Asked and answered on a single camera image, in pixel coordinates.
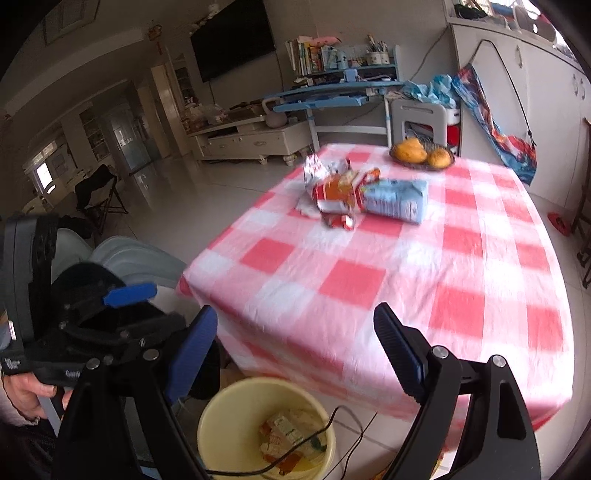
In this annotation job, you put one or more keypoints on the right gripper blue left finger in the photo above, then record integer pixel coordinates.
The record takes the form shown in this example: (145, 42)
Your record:
(194, 369)

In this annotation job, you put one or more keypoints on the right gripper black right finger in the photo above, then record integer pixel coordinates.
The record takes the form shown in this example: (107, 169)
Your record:
(406, 349)

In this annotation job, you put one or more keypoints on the light blue milk carton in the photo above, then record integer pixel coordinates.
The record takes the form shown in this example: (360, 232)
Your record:
(404, 200)

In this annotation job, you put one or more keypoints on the red white snack wrapper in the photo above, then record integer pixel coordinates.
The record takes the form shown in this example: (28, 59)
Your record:
(336, 189)

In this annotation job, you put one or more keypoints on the white tissue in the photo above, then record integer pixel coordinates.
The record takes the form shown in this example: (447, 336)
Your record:
(307, 205)

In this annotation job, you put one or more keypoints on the pink sleeve left forearm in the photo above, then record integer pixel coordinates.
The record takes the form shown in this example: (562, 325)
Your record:
(9, 414)

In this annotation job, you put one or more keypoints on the yellow plastic trash bucket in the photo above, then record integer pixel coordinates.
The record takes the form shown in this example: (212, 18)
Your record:
(265, 428)

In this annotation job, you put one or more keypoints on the person's left hand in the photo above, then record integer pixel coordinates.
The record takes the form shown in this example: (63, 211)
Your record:
(24, 392)

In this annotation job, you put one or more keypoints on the red white checkered tablecloth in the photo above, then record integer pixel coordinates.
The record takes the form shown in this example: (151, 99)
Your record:
(296, 298)

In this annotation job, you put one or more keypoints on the black folding chair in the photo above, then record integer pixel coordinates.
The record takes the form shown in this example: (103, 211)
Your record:
(97, 196)

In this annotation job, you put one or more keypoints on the orange fruit right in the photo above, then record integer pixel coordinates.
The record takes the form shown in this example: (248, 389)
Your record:
(440, 158)

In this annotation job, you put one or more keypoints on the orange fruit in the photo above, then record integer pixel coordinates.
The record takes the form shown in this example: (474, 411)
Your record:
(411, 151)
(440, 158)

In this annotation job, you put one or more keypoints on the orange fruit left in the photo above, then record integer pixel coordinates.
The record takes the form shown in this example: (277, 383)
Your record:
(411, 151)

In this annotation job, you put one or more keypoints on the white TV cabinet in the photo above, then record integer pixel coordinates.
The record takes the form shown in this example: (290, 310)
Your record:
(251, 139)

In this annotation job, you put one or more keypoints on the dark fruit bowl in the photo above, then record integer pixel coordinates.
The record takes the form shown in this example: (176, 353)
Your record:
(423, 166)

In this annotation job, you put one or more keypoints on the colourful hanging bag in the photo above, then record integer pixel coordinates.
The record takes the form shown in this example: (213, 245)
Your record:
(516, 153)

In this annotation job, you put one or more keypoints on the pink kettlebell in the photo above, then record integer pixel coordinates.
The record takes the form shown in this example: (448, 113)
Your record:
(273, 119)

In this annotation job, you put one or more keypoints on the white plastic stool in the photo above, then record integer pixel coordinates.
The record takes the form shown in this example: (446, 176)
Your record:
(426, 115)

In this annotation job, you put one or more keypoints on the blue study desk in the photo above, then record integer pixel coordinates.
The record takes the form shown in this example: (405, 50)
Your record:
(346, 88)

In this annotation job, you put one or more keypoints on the light blue crumpled cloth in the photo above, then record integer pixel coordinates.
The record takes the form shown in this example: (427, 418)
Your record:
(439, 91)

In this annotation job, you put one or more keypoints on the white window cabinet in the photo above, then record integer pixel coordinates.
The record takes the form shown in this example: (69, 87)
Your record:
(532, 88)

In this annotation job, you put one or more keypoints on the row of books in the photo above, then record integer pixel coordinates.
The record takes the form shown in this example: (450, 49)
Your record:
(309, 56)

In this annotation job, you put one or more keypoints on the black wall television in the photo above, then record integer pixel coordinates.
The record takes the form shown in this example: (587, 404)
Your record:
(236, 35)

